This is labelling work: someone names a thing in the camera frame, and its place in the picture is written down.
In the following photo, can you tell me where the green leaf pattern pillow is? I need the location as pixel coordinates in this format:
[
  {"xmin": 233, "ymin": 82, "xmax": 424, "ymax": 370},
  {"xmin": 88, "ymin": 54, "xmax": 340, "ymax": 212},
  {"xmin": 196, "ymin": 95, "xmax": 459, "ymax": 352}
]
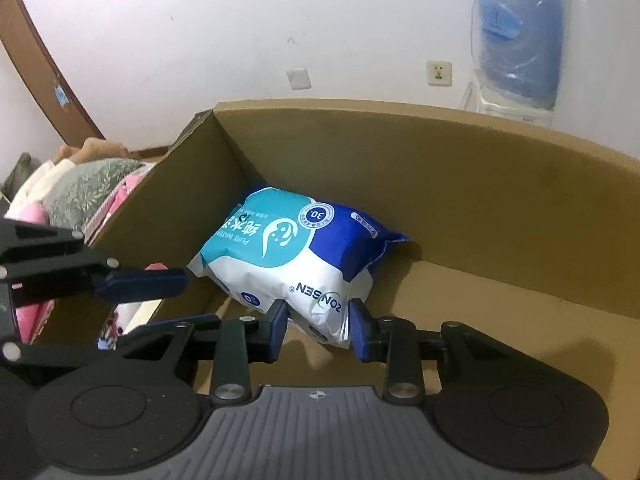
[{"xmin": 42, "ymin": 158, "xmax": 143, "ymax": 236}]

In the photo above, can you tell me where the person lying on bed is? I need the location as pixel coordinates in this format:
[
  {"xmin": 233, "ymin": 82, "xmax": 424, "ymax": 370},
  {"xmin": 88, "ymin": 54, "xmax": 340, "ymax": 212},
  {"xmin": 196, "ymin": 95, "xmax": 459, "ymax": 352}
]
[{"xmin": 4, "ymin": 138, "xmax": 130, "ymax": 220}]

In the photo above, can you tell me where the white water dispenser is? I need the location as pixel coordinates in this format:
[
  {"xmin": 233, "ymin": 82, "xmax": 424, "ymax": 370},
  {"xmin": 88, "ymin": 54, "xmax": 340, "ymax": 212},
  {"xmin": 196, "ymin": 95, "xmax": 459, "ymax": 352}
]
[{"xmin": 459, "ymin": 68, "xmax": 553, "ymax": 128}]

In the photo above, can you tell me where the brown wooden door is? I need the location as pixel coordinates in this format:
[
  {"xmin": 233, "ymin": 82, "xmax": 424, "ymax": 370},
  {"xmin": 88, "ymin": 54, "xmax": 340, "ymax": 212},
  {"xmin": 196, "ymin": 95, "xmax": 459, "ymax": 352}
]
[{"xmin": 1, "ymin": 0, "xmax": 104, "ymax": 146}]

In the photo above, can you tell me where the blue water jug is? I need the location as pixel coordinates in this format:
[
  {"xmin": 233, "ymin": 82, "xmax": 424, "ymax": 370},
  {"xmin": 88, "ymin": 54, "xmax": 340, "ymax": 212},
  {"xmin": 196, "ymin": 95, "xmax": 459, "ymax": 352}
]
[{"xmin": 473, "ymin": 0, "xmax": 564, "ymax": 108}]

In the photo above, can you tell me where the white wall switch plate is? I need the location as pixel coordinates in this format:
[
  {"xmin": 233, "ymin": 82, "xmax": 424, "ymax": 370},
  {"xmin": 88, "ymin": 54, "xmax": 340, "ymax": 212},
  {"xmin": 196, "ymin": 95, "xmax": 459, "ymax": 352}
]
[{"xmin": 286, "ymin": 67, "xmax": 311, "ymax": 91}]

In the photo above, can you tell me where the pink floral bed quilt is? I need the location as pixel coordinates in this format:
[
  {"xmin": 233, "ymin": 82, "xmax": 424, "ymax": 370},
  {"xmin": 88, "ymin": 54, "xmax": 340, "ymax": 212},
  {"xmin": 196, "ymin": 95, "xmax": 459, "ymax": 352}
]
[{"xmin": 4, "ymin": 161, "xmax": 170, "ymax": 351}]

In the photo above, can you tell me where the blue mask on door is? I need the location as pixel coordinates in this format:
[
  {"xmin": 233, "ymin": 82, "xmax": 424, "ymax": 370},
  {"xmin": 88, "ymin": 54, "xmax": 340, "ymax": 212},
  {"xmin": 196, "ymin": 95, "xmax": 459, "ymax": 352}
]
[{"xmin": 54, "ymin": 84, "xmax": 70, "ymax": 108}]

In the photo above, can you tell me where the white wall socket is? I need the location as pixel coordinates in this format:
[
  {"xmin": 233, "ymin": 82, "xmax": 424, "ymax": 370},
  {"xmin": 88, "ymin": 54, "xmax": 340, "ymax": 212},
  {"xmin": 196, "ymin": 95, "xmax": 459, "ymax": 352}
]
[{"xmin": 426, "ymin": 61, "xmax": 452, "ymax": 87}]

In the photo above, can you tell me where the brown cardboard box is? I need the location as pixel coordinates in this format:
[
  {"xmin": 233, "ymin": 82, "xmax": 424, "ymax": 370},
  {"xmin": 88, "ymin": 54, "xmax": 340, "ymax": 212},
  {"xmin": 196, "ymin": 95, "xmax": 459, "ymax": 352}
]
[{"xmin": 30, "ymin": 97, "xmax": 640, "ymax": 480}]

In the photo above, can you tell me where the blue white wet wipes pack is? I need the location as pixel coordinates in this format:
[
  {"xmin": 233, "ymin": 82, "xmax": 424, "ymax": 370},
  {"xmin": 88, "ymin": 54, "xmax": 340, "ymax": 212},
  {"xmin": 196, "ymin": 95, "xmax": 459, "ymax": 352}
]
[{"xmin": 188, "ymin": 188, "xmax": 406, "ymax": 348}]

